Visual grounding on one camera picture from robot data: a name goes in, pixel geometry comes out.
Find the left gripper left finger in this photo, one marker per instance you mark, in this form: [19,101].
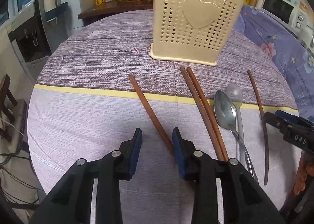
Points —
[69,201]

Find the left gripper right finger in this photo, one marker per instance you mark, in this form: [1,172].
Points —
[244,200]

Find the shiny steel spoon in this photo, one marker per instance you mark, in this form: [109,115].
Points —
[226,116]

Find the matte grey spoon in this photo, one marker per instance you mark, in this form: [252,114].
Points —
[236,97]

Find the brown wooden chopstick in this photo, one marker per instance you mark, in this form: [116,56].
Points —
[209,112]
[152,115]
[203,114]

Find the right hand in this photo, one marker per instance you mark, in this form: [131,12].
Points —
[305,169]

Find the purple floral cloth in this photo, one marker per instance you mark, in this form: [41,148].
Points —
[288,54]

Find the white electric kettle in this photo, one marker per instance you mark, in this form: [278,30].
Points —
[306,36]

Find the white microwave oven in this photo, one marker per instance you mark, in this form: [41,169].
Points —
[287,14]

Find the purple striped tablecloth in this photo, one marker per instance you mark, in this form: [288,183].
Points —
[84,106]

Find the cream perforated utensil holder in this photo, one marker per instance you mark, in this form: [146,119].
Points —
[192,31]

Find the black white water dispenser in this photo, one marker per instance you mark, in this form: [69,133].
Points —
[39,33]

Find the dark wooden side table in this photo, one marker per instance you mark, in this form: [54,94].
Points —
[115,7]

